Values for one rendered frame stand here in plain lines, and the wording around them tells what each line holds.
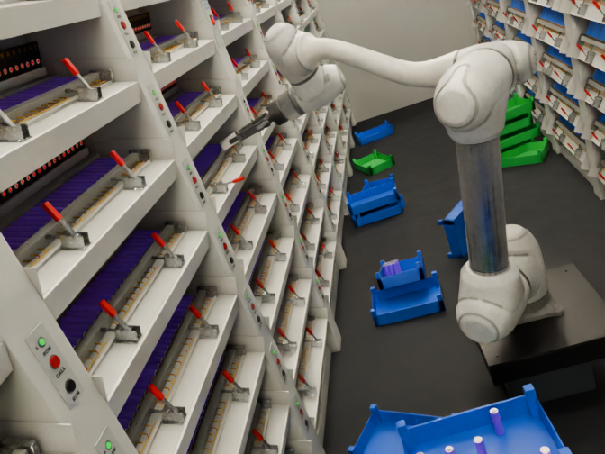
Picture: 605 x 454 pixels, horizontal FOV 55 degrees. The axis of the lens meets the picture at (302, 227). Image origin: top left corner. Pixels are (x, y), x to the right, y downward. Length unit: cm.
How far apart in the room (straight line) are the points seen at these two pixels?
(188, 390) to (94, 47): 76
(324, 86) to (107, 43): 66
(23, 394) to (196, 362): 51
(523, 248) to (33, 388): 132
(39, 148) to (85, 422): 42
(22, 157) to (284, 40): 91
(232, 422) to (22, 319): 69
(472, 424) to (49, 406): 89
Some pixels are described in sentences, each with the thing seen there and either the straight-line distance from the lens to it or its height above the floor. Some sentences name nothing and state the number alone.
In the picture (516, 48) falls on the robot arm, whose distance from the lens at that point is 147.
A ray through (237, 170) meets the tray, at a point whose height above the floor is 94.
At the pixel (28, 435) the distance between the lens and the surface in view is 90.
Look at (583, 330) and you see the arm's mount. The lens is 181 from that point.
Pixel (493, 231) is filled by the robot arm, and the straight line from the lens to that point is 150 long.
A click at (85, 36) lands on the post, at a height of 144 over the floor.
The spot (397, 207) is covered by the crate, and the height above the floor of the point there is 4.
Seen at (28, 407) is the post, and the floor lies 102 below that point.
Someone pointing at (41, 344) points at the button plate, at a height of 108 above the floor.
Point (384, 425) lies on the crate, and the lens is 205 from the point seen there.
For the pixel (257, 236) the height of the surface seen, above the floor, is 74.
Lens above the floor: 138
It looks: 22 degrees down
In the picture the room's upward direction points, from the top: 22 degrees counter-clockwise
